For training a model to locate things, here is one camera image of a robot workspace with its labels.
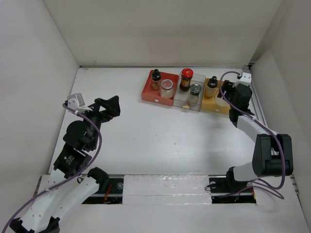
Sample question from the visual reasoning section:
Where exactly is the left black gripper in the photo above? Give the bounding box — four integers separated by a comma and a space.
79, 95, 121, 149

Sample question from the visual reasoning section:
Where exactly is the white-lid small jar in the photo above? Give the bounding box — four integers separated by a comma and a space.
214, 95, 230, 107

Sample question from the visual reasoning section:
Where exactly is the black-cap white spice bottle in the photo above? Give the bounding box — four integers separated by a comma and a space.
205, 76, 218, 98

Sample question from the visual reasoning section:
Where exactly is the silver-cap white spice jar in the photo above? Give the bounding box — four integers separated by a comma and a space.
187, 83, 202, 104

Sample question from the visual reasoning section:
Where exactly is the red-cap dark sauce bottle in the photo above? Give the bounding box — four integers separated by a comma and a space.
180, 68, 194, 91

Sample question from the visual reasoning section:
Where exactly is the black-cap brown spice bottle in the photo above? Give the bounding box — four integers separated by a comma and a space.
151, 69, 161, 90

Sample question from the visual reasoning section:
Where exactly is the wide silver-rim spice jar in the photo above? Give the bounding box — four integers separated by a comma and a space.
160, 79, 174, 99

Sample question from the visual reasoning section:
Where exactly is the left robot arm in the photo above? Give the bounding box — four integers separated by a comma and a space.
5, 93, 121, 233

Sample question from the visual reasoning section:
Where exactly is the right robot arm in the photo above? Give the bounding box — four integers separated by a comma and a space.
219, 80, 294, 191

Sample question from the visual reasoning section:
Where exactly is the yellow tray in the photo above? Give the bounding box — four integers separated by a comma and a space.
200, 78, 230, 115

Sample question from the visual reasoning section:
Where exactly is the red tray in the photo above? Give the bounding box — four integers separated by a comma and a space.
141, 70, 179, 106

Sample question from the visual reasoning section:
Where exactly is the clear plastic tray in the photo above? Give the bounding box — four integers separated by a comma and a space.
173, 72, 206, 111

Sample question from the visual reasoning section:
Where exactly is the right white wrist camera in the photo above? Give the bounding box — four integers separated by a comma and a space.
233, 72, 252, 87

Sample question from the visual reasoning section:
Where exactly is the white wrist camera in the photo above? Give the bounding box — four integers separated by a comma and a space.
233, 72, 252, 87
67, 93, 91, 113

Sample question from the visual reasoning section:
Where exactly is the aluminium mounting rail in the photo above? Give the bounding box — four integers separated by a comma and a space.
242, 61, 267, 126

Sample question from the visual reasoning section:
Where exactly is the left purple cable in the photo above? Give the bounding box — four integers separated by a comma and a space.
4, 103, 103, 229

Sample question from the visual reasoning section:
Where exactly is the purple cable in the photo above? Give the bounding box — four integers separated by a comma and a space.
4, 103, 103, 229
220, 70, 285, 200

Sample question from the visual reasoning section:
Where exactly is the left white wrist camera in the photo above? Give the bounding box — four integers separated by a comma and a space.
67, 93, 91, 113

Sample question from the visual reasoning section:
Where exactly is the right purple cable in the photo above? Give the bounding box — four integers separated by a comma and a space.
220, 70, 285, 200

